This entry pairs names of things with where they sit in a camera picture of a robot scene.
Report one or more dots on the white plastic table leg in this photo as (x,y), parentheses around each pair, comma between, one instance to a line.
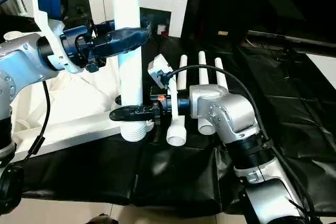
(220,74)
(202,66)
(176,135)
(128,3)

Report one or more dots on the white plastic table top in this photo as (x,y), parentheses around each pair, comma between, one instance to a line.
(79,98)

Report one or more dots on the black work surface mat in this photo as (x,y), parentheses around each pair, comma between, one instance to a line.
(157,182)

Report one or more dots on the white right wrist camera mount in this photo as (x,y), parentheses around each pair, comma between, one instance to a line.
(157,72)

